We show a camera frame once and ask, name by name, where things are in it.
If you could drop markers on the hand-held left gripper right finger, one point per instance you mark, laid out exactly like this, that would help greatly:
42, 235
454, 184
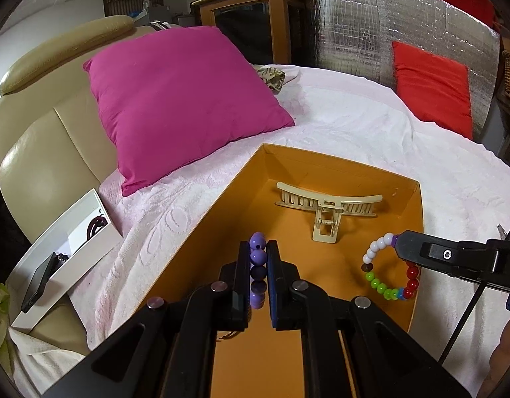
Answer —
273, 282

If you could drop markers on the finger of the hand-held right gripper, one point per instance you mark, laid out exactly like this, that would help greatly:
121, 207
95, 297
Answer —
441, 255

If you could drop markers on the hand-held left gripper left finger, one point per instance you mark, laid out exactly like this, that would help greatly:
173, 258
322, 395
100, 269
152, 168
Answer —
243, 282

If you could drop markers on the orange cardboard box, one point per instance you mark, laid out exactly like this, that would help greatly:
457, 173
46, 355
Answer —
288, 219

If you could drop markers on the person's right forearm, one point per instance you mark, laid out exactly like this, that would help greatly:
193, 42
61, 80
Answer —
503, 360

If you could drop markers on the cream hair claw clip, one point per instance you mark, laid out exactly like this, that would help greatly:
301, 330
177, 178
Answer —
325, 232

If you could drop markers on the white embossed blanket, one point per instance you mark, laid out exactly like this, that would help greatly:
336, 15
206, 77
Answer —
362, 132

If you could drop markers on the white cardboard box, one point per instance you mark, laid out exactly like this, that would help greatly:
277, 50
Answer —
93, 253

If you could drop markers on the dark red round item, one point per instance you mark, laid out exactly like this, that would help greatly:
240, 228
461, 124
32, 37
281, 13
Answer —
96, 226

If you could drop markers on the small red pillow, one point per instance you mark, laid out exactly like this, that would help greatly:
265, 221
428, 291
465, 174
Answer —
433, 87

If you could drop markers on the magenta pillow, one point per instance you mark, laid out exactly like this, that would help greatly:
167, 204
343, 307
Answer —
180, 99

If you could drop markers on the leaf patterned cloth pouch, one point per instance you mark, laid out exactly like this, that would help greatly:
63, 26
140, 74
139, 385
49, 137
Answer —
273, 78

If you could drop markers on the black smartphone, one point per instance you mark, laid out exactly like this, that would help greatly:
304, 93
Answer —
39, 282

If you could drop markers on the beige leather sofa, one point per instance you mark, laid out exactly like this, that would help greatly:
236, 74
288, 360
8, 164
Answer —
39, 153

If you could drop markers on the silver foil insulation sheet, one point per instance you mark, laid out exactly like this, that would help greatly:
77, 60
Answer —
354, 29

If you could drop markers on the wooden cabinet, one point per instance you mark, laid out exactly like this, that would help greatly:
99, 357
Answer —
280, 16

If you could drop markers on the striped cloth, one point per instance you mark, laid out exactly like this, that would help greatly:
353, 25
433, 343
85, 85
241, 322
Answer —
164, 25

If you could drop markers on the dark slatted screen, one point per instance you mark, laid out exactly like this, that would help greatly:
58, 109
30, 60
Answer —
126, 2

